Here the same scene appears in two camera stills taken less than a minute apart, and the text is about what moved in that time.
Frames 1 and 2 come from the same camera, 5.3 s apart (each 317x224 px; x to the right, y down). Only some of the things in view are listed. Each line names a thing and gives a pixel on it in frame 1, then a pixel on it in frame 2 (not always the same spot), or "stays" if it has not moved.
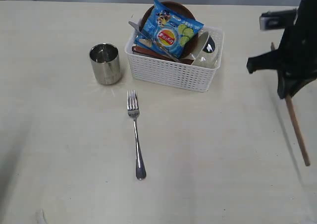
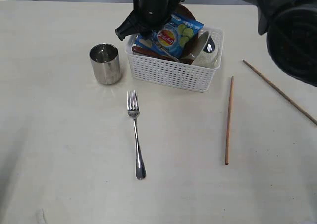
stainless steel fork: x=133 y=110 stays
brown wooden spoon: x=143 y=50 stays
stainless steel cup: x=105 y=59 stays
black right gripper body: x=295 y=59 to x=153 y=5
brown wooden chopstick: x=290 y=101 to x=227 y=136
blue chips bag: x=175 y=32 stays
